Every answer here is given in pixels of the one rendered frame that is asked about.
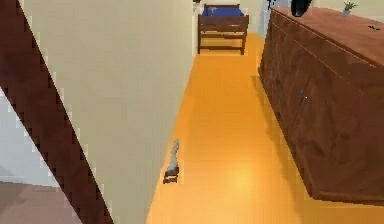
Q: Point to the small grey statue on base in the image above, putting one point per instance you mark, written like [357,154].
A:
[172,163]

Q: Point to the brown bed with blue mattress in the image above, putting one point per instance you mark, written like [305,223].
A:
[222,25]

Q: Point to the brown wooden sideboard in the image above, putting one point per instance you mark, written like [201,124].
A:
[326,100]

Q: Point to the black vase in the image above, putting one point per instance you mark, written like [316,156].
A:
[300,7]

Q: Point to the small green potted plant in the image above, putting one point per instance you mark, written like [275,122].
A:
[348,8]

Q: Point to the small black flat object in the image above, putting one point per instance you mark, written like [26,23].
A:
[374,28]

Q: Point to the dark brown door frame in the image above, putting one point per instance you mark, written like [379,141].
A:
[43,113]

